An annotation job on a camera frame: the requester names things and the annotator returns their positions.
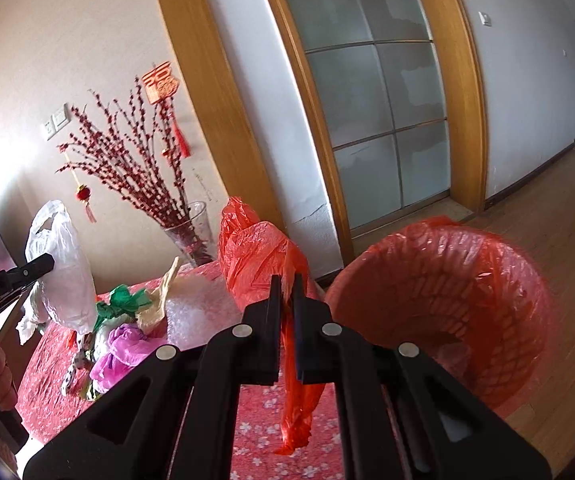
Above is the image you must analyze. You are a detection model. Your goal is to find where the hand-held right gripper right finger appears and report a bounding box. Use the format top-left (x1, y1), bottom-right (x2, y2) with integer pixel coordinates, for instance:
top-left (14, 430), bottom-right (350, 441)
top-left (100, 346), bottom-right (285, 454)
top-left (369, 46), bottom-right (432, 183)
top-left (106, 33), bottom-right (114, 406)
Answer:
top-left (292, 275), bottom-right (553, 480)

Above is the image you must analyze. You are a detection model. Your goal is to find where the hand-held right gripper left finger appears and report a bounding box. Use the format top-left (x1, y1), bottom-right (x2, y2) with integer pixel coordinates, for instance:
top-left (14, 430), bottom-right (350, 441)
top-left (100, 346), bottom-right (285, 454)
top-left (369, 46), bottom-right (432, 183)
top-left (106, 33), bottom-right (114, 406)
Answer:
top-left (22, 275), bottom-right (283, 480)

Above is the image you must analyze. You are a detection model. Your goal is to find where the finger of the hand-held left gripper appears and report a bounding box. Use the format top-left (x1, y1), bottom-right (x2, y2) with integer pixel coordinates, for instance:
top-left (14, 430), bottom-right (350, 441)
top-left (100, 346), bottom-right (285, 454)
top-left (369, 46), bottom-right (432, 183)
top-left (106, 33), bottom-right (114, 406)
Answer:
top-left (10, 254), bottom-right (55, 293)

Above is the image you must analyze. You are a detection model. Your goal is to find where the white plastic bag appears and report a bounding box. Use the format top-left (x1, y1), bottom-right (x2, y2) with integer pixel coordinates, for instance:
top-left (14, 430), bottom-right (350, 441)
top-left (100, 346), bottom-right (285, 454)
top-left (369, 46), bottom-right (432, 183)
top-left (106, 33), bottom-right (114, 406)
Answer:
top-left (24, 200), bottom-right (99, 333)

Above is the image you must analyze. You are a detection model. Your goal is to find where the red plastic bag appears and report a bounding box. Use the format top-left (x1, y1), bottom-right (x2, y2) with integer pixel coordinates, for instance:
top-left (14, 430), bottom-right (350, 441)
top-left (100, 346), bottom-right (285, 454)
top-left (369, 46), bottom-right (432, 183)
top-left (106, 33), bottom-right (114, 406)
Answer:
top-left (217, 196), bottom-right (318, 456)

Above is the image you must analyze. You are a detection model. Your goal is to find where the red lined waste basket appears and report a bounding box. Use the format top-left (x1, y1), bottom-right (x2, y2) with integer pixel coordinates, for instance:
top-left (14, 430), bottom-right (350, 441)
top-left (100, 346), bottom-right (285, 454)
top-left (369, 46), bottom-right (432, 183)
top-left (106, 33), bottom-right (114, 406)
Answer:
top-left (325, 217), bottom-right (555, 418)

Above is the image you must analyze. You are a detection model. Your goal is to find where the white crumpled paper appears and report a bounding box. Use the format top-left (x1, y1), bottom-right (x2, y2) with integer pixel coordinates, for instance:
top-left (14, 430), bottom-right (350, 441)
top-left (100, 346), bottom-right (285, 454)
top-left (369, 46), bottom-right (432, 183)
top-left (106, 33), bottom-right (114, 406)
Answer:
top-left (16, 292), bottom-right (48, 345)

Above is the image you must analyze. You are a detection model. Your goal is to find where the clear bubble wrap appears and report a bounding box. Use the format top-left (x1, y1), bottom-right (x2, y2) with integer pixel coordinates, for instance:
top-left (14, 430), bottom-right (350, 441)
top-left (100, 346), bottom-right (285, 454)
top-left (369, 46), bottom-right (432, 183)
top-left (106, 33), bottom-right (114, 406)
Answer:
top-left (164, 275), bottom-right (248, 351)

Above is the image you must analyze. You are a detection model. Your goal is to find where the red floral tablecloth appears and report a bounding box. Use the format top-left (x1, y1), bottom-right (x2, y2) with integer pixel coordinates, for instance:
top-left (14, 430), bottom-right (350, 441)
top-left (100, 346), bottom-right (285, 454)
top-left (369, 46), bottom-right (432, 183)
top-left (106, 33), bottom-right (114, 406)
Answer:
top-left (17, 260), bottom-right (368, 480)

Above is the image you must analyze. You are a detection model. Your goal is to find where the small red lantern ornament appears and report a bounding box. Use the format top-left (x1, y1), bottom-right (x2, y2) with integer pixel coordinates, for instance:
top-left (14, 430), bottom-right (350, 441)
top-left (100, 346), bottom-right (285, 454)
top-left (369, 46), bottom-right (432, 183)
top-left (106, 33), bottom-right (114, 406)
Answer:
top-left (57, 142), bottom-right (98, 223)

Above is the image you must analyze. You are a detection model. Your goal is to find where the green plastic bag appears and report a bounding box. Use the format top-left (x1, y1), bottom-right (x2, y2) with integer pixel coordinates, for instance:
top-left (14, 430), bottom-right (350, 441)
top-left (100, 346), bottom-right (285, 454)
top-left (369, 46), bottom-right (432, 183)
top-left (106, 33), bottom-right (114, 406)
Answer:
top-left (94, 284), bottom-right (155, 333)

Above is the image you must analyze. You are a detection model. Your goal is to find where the black white patterned wrapper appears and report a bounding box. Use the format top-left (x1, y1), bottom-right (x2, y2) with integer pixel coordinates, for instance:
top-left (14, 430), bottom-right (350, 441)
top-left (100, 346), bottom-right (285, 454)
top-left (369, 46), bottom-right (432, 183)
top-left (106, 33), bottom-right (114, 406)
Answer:
top-left (62, 345), bottom-right (103, 401)

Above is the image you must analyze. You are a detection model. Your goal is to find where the purple plastic bag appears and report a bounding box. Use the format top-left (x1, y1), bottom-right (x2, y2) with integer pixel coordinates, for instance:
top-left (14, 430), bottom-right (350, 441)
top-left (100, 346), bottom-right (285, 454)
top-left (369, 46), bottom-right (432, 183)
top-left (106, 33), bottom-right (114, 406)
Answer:
top-left (90, 324), bottom-right (168, 391)

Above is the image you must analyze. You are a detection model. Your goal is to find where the glass vase with red flowers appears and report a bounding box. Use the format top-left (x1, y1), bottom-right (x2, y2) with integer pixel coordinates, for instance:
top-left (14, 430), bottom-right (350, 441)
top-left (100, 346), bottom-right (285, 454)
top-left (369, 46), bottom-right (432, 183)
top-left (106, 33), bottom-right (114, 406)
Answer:
top-left (57, 77), bottom-right (193, 241)

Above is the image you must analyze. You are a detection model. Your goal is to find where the frosted glass sliding door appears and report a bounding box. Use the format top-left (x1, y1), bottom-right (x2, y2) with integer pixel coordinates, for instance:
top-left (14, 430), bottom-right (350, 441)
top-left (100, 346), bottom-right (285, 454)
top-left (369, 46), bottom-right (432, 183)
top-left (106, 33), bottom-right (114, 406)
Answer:
top-left (272, 0), bottom-right (451, 231)

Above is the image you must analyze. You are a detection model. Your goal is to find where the red knot wall ornament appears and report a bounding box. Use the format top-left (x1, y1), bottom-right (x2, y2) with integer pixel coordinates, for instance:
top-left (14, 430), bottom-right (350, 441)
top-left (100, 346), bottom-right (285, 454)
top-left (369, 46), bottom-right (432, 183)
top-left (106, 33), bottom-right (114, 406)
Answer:
top-left (141, 61), bottom-right (193, 158)

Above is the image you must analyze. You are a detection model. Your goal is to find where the wooden wall trim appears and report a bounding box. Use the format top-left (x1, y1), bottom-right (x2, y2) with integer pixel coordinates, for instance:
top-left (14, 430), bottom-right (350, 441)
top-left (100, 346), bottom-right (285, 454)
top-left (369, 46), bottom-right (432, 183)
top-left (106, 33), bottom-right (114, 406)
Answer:
top-left (150, 0), bottom-right (280, 223)

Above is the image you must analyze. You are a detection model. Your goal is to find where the wooden door frame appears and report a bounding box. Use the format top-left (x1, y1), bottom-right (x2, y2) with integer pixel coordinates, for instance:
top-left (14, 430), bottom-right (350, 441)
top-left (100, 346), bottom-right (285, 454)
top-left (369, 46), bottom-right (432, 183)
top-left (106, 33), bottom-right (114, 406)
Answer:
top-left (252, 0), bottom-right (491, 266)

